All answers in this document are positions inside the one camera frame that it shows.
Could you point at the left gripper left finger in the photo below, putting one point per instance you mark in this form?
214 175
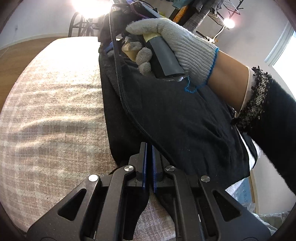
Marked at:
139 161

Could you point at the right forearm black sleeve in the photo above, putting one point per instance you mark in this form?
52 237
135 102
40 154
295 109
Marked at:
266 112

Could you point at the white clip lamp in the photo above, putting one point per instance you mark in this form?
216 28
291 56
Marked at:
228 23

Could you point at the black garment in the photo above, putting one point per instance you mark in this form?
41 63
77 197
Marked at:
188 123

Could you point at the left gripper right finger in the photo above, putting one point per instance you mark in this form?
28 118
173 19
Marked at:
160 178

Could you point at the bright ring light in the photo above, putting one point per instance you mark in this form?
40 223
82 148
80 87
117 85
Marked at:
88 17

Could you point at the pink plaid bed blanket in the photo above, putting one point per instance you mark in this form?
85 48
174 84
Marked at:
59 180

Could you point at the window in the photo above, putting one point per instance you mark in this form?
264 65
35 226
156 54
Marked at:
282 57

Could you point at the right hand grey glove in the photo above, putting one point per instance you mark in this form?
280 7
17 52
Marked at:
195 55

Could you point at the black metal clothes rack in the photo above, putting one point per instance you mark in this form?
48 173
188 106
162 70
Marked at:
190 14

